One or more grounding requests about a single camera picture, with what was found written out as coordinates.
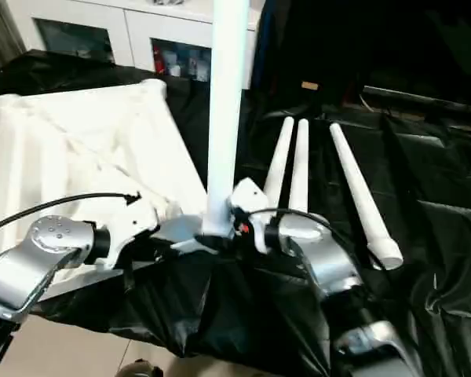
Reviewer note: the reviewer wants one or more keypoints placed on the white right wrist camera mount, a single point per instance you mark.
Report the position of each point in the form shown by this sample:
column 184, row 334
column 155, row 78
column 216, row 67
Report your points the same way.
column 251, row 194

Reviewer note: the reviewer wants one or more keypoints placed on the black mat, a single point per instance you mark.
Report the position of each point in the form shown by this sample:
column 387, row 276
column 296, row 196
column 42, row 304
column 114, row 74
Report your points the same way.
column 416, row 176

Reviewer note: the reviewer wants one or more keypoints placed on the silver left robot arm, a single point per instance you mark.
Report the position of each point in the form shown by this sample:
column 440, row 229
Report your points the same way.
column 51, row 235

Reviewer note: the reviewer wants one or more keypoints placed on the black backdrop cloth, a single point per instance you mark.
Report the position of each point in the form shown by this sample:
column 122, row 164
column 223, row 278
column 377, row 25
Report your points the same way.
column 377, row 39

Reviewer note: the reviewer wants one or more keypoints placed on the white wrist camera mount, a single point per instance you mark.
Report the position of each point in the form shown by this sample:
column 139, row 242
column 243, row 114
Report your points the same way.
column 129, row 228
column 251, row 194

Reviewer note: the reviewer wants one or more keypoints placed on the red package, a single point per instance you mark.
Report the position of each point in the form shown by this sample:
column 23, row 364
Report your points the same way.
column 157, row 59

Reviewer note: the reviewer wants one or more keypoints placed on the black flat monitor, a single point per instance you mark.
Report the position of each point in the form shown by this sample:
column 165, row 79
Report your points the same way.
column 416, row 98

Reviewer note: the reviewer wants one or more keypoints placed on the small tan label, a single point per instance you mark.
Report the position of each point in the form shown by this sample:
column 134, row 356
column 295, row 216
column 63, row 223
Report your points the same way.
column 309, row 85

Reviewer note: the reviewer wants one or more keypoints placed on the white glass-door cabinet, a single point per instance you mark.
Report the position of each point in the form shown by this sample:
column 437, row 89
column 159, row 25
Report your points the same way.
column 133, row 23

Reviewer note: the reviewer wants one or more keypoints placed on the white jar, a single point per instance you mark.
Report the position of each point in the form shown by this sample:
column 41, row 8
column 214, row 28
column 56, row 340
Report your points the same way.
column 175, row 70

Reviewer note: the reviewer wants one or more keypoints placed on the white plastic table leg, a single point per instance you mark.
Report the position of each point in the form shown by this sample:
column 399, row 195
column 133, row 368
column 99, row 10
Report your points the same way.
column 280, row 157
column 223, row 118
column 301, row 165
column 357, row 184

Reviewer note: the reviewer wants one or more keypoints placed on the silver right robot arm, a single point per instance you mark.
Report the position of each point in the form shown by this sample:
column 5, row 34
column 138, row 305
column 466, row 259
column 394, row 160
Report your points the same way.
column 329, row 263

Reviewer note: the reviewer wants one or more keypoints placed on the white plastic table top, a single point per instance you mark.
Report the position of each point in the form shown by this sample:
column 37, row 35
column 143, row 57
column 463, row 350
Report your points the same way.
column 82, row 149

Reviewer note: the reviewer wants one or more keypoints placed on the printed box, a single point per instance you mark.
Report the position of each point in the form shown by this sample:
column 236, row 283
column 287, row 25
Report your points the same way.
column 196, row 64

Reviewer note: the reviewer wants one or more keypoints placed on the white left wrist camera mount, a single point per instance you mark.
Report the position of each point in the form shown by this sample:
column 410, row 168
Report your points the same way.
column 129, row 228

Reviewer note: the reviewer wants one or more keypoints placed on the grey curtain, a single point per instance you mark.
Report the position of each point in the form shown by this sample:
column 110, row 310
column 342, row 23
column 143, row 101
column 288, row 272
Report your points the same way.
column 0, row 31

